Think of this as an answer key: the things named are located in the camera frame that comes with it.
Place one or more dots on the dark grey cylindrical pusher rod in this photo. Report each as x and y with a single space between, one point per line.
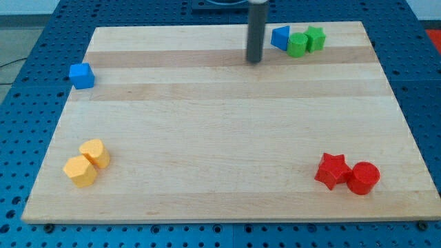
257 17

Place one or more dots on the light wooden board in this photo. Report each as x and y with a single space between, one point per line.
198 135

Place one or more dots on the blue cube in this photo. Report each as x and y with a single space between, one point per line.
81 76

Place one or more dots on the blue triangular prism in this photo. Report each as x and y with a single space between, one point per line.
280 36

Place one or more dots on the green cylinder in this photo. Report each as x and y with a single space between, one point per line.
297 45

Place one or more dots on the green star block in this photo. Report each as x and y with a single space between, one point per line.
315 38

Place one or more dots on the red star block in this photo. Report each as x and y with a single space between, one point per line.
333 170

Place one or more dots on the red cylinder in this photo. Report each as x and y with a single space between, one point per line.
364 177

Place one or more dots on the yellow heart block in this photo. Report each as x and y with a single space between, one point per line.
96 152

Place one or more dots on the yellow pentagon block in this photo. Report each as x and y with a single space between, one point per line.
80 171

